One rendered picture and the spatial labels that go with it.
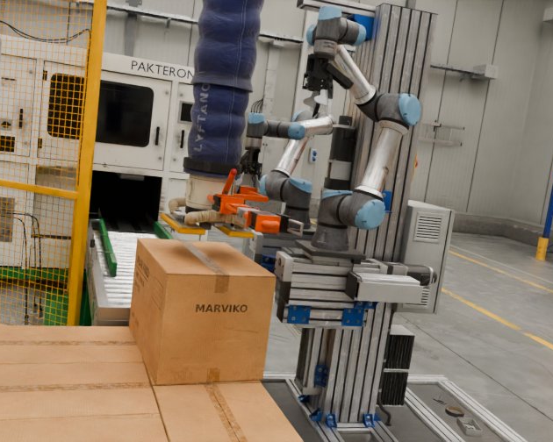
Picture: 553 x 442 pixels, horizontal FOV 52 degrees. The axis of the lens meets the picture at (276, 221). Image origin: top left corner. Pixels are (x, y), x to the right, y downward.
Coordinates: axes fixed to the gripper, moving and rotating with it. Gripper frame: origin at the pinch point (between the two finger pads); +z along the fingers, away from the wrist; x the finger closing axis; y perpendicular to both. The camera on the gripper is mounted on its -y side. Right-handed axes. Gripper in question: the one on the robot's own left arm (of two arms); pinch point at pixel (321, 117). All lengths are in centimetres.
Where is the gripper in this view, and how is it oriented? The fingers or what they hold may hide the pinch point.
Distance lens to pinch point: 195.1
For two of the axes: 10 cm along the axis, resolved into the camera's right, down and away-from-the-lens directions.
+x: 2.5, 1.6, -9.6
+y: -9.6, -0.9, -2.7
